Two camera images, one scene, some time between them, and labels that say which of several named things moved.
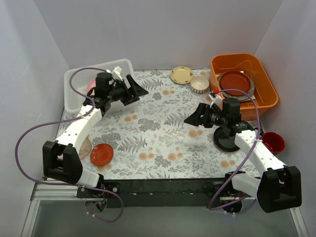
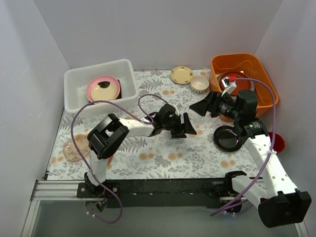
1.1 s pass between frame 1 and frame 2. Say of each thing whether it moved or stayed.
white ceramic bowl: stayed
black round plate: stayed
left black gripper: moved
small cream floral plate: stayed
